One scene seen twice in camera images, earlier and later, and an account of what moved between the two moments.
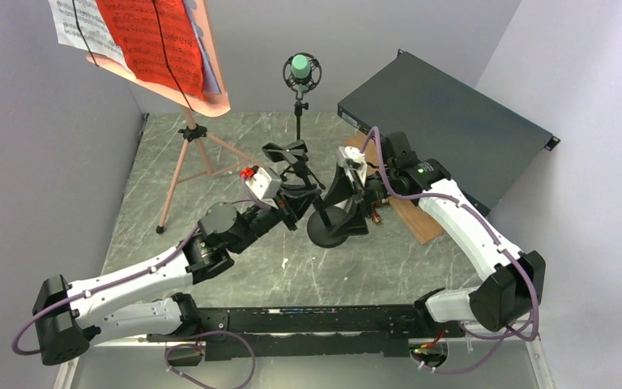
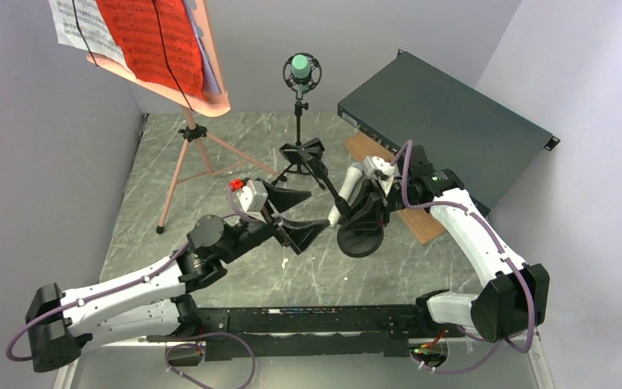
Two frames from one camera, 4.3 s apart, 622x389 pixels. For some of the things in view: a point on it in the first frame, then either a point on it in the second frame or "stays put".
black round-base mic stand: [320, 225] -> [360, 234]
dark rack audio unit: [482, 147] stays put
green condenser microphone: [302, 71] stays put
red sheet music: [160, 43] stays put
